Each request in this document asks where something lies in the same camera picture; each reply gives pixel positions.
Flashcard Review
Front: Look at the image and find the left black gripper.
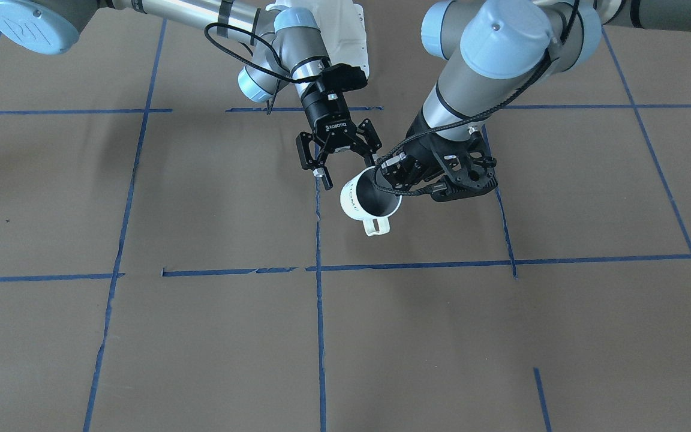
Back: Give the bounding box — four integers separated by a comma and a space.
376, 112, 497, 202

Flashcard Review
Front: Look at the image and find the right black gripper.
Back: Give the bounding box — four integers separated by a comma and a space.
296, 90, 382, 191

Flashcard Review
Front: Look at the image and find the white ribbed mug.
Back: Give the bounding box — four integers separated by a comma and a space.
340, 167, 402, 236

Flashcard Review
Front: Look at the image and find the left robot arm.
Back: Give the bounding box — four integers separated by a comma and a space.
366, 1, 691, 202

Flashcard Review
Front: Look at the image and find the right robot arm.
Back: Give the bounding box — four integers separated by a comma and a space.
0, 1, 381, 190

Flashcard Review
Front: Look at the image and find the brown paper table mat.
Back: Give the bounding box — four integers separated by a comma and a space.
0, 10, 691, 431

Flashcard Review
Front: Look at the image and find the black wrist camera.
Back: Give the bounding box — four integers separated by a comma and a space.
315, 63, 368, 95

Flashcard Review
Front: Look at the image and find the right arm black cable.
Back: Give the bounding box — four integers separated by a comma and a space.
204, 0, 331, 115

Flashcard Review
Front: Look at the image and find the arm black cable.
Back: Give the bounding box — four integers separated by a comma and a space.
372, 0, 581, 199
204, 0, 331, 115

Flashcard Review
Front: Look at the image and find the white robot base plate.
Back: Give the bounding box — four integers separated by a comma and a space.
265, 1, 370, 77

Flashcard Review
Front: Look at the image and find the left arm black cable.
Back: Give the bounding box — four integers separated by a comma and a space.
372, 0, 581, 199

